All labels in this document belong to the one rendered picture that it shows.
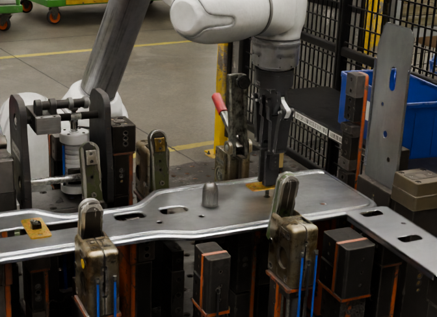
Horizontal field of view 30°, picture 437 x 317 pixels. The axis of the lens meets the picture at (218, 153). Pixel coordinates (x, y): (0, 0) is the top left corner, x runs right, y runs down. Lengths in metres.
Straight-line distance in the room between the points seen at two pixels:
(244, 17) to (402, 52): 0.40
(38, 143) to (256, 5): 0.94
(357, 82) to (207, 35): 0.57
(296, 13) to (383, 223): 0.43
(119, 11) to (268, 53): 0.66
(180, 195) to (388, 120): 0.46
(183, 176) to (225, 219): 1.06
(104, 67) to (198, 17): 0.85
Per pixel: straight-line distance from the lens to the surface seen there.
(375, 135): 1.77
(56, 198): 1.72
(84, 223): 1.35
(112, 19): 2.11
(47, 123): 1.60
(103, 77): 2.20
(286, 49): 1.52
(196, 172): 2.62
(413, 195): 1.64
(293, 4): 1.50
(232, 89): 1.71
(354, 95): 1.86
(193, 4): 1.36
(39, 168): 2.22
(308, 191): 1.69
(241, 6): 1.40
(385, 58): 1.72
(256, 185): 1.63
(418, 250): 1.49
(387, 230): 1.55
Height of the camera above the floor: 1.62
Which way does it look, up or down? 19 degrees down
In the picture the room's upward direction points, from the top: 2 degrees clockwise
